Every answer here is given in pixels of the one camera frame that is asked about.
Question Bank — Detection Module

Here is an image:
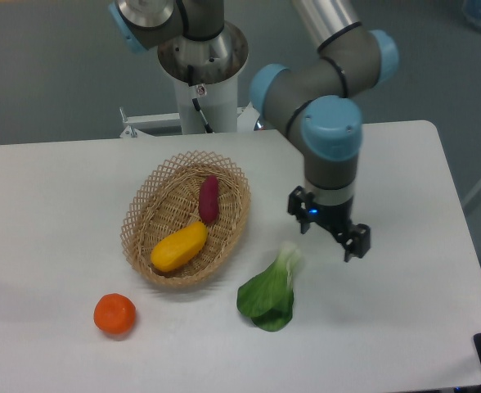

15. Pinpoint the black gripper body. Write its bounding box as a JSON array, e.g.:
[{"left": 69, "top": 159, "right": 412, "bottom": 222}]
[{"left": 301, "top": 197, "right": 353, "bottom": 242}]

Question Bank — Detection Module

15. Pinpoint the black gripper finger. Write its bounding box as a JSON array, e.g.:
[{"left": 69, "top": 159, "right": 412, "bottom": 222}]
[
  {"left": 287, "top": 186, "right": 317, "bottom": 234},
  {"left": 338, "top": 224, "right": 371, "bottom": 263}
]

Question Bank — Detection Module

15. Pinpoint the yellow mango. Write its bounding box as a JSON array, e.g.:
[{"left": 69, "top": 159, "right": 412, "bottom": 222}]
[{"left": 151, "top": 222, "right": 208, "bottom": 273}]

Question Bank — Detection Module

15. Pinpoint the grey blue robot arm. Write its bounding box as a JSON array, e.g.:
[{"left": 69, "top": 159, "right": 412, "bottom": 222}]
[{"left": 109, "top": 1, "right": 399, "bottom": 259}]

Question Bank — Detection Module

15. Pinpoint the oval wicker basket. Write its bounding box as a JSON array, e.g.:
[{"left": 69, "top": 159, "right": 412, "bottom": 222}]
[{"left": 120, "top": 151, "right": 251, "bottom": 288}]

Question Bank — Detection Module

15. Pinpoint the purple sweet potato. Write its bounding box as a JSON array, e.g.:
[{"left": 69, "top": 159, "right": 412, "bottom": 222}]
[{"left": 199, "top": 175, "right": 219, "bottom": 224}]

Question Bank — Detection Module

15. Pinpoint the green bok choy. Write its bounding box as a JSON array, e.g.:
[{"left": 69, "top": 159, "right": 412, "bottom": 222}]
[{"left": 236, "top": 242, "right": 302, "bottom": 332}]

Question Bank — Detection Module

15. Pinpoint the orange tangerine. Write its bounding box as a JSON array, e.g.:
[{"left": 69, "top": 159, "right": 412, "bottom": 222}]
[{"left": 93, "top": 293, "right": 137, "bottom": 335}]

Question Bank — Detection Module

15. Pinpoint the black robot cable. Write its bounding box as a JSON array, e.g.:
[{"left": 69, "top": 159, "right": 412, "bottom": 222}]
[{"left": 187, "top": 65, "right": 215, "bottom": 134}]

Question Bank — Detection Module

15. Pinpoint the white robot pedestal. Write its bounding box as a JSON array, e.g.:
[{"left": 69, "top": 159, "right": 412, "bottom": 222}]
[{"left": 119, "top": 20, "right": 266, "bottom": 139}]

